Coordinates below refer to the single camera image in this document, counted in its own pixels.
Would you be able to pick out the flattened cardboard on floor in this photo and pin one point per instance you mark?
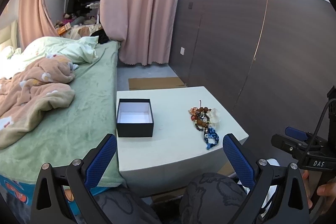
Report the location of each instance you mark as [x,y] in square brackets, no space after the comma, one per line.
[155,83]

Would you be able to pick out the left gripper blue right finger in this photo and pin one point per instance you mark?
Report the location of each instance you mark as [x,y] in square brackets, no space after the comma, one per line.
[239,158]

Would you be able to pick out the pink curtain left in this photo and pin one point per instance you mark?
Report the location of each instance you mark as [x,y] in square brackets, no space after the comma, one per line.
[34,21]

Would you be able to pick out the red string charm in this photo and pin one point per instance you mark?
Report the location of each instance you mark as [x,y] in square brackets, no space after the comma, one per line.
[195,111]

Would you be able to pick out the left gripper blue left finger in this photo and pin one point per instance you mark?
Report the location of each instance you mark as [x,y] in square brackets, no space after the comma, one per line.
[97,160]

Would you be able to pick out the white side table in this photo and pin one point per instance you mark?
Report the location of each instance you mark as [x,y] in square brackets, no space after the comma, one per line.
[176,152]

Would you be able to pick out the clutter pile behind bed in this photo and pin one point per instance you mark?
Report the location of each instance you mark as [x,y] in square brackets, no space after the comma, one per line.
[76,27]

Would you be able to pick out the green bed sheet mattress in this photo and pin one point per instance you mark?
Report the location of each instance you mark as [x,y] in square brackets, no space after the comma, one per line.
[69,133]

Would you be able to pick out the pink curtain right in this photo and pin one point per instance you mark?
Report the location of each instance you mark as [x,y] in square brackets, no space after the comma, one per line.
[143,27]

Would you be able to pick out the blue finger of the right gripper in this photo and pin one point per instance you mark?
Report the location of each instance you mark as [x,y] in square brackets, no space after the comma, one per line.
[295,133]

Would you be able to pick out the white wall socket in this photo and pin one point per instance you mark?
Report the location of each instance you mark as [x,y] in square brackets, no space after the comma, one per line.
[182,51]

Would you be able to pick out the pink floral blanket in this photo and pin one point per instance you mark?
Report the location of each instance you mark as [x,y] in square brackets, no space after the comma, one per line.
[26,97]

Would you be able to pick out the light green pillow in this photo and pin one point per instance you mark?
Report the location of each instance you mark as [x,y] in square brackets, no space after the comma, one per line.
[78,51]

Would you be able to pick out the pink curtain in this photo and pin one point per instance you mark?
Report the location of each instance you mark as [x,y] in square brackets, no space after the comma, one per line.
[34,21]
[143,27]

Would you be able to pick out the person's right hand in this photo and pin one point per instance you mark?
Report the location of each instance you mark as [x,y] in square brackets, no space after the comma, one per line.
[327,190]

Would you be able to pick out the person's patterned grey trousers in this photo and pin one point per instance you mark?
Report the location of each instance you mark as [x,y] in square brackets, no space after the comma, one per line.
[208,198]

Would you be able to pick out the black jewelry box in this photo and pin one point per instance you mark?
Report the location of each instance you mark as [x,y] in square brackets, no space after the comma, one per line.
[134,118]

